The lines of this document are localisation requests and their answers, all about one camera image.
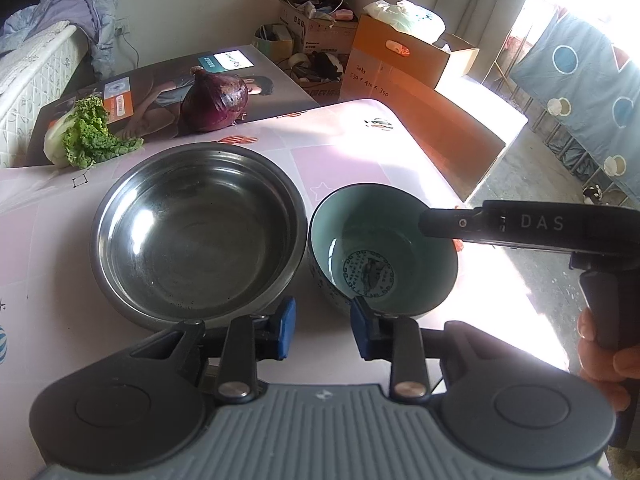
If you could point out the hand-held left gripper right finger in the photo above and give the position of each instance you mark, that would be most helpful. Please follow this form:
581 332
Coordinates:
361 329

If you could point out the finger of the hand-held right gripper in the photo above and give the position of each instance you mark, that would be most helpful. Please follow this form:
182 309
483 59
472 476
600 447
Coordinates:
445 222

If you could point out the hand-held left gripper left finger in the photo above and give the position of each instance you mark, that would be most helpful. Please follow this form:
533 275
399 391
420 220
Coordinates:
285 327

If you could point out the teal ceramic bowl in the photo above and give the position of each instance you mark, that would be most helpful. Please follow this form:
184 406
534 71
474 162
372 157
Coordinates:
370 230

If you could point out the deep steel bowl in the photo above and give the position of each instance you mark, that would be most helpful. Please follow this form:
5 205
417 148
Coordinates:
195 240

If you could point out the person's right hand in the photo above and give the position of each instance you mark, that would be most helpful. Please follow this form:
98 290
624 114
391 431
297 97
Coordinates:
602 367

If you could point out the black and white object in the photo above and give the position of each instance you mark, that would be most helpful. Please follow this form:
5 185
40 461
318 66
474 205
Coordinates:
593 195

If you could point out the large orange cardboard box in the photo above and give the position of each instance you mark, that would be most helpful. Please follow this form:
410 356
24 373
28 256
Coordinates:
450 125

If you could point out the blue patterned cloth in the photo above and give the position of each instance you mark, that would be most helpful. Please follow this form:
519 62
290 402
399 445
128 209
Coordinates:
585 90

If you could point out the large plain cardboard box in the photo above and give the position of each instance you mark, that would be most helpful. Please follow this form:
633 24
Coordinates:
400 67

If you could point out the black bundle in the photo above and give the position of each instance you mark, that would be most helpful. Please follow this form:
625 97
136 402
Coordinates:
327 65

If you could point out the white plastic bag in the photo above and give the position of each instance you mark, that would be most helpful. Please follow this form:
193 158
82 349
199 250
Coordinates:
405 17

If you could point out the tape roll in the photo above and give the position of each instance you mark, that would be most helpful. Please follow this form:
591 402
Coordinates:
300 62

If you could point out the printed open cardboard box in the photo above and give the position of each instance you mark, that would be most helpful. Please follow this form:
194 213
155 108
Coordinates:
325 32

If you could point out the red onion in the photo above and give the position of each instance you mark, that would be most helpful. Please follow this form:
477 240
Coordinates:
215 100

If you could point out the flat printed cardboard box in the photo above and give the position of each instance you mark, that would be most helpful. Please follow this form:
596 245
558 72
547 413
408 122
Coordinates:
155 90

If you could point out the napa cabbage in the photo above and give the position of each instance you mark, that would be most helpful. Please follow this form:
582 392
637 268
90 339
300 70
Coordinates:
90 135

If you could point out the white quilted mattress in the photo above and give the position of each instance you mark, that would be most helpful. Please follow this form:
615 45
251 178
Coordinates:
30 75

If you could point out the lilac blue clothes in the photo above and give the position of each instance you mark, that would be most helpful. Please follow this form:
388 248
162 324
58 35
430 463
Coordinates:
75 5

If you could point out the wall socket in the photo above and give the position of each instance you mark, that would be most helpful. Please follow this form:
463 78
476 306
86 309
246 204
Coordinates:
123 27

